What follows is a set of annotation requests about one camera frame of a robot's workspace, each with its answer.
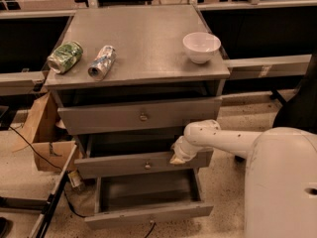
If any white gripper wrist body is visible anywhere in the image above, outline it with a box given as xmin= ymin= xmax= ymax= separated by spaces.
xmin=171 ymin=136 xmax=201 ymax=163

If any grey drawer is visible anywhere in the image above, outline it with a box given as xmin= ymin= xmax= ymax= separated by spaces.
xmin=84 ymin=170 xmax=213 ymax=229
xmin=58 ymin=97 xmax=222 ymax=135
xmin=75 ymin=128 xmax=213 ymax=179

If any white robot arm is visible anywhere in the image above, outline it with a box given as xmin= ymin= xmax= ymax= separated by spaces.
xmin=170 ymin=120 xmax=317 ymax=238

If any grey bottom drawer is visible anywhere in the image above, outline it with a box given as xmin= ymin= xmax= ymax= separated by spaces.
xmin=84 ymin=170 xmax=213 ymax=229

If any grey wooden drawer cabinet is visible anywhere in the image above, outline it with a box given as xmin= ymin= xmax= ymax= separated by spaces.
xmin=44 ymin=4 xmax=231 ymax=171

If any grey top drawer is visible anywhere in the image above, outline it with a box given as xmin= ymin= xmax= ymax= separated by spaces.
xmin=58 ymin=97 xmax=222 ymax=135

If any small bottle on floor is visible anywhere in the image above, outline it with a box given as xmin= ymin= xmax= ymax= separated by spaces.
xmin=67 ymin=171 xmax=85 ymax=192

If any white ceramic bowl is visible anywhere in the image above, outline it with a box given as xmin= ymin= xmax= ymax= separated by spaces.
xmin=182 ymin=32 xmax=221 ymax=63

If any silver blue soda can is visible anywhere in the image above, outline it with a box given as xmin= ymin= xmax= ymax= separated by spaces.
xmin=88 ymin=46 xmax=116 ymax=81

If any black office chair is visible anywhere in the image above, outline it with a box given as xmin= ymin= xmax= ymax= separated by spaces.
xmin=272 ymin=52 xmax=317 ymax=134

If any brown cardboard box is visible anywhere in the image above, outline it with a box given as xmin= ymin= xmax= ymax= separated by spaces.
xmin=11 ymin=93 xmax=75 ymax=172

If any green crushed soda can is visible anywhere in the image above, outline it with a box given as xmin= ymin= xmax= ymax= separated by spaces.
xmin=47 ymin=42 xmax=83 ymax=74

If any grey metal floor rail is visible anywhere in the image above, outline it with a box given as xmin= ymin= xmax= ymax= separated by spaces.
xmin=0 ymin=145 xmax=78 ymax=238

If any black floor cable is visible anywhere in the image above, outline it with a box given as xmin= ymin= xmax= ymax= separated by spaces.
xmin=8 ymin=125 xmax=87 ymax=219

